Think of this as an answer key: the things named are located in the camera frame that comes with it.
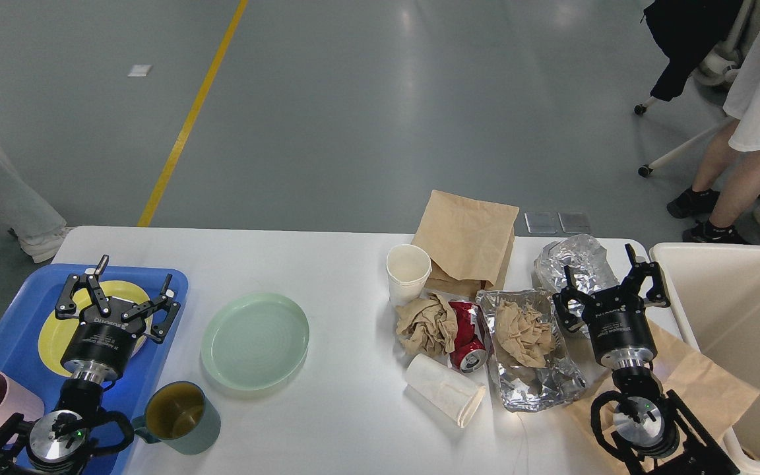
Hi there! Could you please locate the lying white paper cup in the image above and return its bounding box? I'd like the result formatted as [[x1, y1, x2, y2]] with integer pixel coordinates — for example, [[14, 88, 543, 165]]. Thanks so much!
[[404, 354, 486, 429]]

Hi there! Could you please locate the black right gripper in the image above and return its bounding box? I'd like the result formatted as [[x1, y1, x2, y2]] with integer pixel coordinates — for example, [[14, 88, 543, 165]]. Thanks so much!
[[552, 244, 670, 367]]

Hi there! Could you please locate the person in white shirt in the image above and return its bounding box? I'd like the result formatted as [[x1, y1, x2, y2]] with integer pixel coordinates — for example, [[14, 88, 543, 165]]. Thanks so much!
[[667, 31, 760, 244]]

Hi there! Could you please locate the brown paper bag rear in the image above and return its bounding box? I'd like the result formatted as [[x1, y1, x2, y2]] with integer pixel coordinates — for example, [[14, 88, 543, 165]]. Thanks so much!
[[411, 190, 519, 298]]

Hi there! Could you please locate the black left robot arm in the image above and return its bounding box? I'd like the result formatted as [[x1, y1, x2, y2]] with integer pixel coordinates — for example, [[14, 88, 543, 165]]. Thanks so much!
[[0, 256, 188, 474]]

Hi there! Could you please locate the metal floor plate right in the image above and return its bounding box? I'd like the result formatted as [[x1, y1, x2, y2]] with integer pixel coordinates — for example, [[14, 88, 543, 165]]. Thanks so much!
[[557, 212, 592, 234]]

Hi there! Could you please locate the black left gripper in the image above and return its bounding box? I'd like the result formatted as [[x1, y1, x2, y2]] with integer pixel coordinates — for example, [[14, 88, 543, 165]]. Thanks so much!
[[55, 255, 182, 379]]

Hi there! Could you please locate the upright white paper cup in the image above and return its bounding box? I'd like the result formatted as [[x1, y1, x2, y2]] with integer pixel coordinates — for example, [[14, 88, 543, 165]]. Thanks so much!
[[386, 244, 432, 306]]

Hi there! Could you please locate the aluminium foil tray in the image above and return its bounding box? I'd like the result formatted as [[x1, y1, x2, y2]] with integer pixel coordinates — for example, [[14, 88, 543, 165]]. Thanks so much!
[[476, 290, 587, 412]]

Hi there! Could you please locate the metal floor plate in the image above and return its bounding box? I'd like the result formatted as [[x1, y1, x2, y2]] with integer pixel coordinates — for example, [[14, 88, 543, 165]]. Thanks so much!
[[557, 212, 592, 234], [524, 212, 558, 235]]

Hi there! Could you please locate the beige plastic bin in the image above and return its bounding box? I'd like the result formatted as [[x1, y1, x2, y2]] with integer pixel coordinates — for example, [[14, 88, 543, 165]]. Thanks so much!
[[650, 243, 760, 474]]

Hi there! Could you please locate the crumpled brown napkin left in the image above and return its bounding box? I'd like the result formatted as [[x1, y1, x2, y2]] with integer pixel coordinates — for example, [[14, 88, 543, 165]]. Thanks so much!
[[395, 292, 459, 358]]

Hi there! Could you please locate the brown paper bag front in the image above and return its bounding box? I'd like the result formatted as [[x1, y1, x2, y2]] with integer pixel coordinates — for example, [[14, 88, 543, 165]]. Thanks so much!
[[567, 321, 760, 474]]

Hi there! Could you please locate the yellow plate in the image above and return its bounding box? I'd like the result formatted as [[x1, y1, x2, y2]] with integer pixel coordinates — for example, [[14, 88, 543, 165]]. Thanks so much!
[[37, 280, 149, 377]]

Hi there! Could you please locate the crumpled aluminium foil ball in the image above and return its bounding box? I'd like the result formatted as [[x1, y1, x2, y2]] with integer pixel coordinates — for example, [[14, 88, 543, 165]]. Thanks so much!
[[533, 234, 619, 340]]

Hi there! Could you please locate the blue plastic tray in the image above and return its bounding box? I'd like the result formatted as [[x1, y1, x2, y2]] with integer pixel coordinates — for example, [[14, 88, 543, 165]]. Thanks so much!
[[0, 264, 188, 418]]

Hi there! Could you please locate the light green plate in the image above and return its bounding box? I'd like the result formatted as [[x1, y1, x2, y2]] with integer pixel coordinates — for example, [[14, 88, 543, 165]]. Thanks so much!
[[200, 294, 310, 391]]

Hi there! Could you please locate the brown paper bag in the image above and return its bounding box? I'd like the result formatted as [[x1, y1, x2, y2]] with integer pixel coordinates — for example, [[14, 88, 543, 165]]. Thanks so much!
[[567, 321, 760, 474], [411, 190, 519, 298]]

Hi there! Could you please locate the crushed red soda can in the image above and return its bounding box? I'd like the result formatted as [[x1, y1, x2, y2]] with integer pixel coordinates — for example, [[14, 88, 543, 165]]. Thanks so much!
[[449, 300, 488, 373]]

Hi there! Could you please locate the white office chair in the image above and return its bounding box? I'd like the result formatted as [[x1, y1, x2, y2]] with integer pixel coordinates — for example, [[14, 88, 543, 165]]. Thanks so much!
[[633, 0, 760, 179]]

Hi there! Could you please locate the dark green mug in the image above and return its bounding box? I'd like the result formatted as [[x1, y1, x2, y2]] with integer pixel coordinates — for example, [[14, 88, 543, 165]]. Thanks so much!
[[131, 381, 221, 456]]

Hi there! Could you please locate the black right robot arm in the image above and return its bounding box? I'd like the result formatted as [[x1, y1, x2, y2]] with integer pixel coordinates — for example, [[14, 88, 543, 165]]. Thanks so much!
[[552, 245, 740, 474]]

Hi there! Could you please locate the person in grey trousers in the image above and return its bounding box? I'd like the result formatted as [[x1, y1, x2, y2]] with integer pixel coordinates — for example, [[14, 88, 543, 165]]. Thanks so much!
[[0, 141, 72, 263]]

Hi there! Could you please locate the crumpled brown napkin in foil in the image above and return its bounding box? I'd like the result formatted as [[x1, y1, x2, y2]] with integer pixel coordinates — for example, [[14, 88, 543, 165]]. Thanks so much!
[[495, 301, 557, 369]]

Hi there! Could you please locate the metal floor plate left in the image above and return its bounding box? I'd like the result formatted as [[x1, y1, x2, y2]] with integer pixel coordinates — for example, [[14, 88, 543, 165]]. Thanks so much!
[[524, 212, 558, 235]]

